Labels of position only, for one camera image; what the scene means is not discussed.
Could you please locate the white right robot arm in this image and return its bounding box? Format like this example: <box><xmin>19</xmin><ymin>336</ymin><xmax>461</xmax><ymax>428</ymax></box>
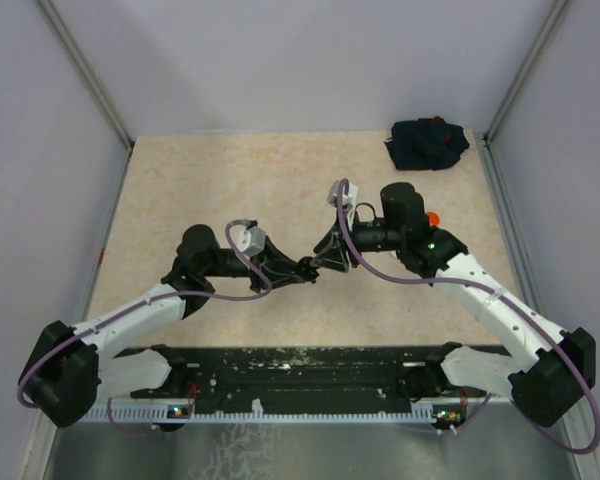
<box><xmin>315</xmin><ymin>180</ymin><xmax>596</xmax><ymax>427</ymax></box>

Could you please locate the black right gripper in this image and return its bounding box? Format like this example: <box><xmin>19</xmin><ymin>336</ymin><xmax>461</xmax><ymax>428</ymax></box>
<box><xmin>311</xmin><ymin>206</ymin><xmax>405</xmax><ymax>272</ymax></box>

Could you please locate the dark crumpled cloth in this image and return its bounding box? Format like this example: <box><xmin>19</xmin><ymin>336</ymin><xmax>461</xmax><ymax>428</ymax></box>
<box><xmin>385</xmin><ymin>116</ymin><xmax>470</xmax><ymax>171</ymax></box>

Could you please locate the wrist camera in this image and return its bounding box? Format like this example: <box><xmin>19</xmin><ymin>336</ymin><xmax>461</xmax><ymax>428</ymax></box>
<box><xmin>236</xmin><ymin>220</ymin><xmax>267</xmax><ymax>258</ymax></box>
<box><xmin>327</xmin><ymin>180</ymin><xmax>359</xmax><ymax>229</ymax></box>

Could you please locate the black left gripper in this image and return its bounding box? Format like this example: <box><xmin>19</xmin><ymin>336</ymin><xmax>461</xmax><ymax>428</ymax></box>
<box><xmin>203</xmin><ymin>235</ymin><xmax>306</xmax><ymax>294</ymax></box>

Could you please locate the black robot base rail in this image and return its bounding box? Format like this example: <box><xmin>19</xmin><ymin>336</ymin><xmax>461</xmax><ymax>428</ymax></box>
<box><xmin>99</xmin><ymin>342</ymin><xmax>486</xmax><ymax>416</ymax></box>

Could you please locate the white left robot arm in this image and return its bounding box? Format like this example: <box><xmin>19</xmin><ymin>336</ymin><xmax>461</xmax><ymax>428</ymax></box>
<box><xmin>17</xmin><ymin>220</ymin><xmax>318</xmax><ymax>428</ymax></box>

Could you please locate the orange earbud charging case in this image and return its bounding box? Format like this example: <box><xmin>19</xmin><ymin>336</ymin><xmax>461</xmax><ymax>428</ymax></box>
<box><xmin>426</xmin><ymin>212</ymin><xmax>440</xmax><ymax>227</ymax></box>

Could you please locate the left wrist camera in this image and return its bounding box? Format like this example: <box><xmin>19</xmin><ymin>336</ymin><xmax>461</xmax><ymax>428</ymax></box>
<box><xmin>236</xmin><ymin>220</ymin><xmax>267</xmax><ymax>258</ymax></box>

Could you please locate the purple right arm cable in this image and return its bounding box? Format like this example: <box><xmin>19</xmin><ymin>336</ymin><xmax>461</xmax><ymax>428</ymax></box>
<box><xmin>335</xmin><ymin>178</ymin><xmax>600</xmax><ymax>455</ymax></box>

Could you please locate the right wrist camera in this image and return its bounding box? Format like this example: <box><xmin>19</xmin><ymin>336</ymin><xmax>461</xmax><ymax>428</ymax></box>
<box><xmin>327</xmin><ymin>180</ymin><xmax>359</xmax><ymax>229</ymax></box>

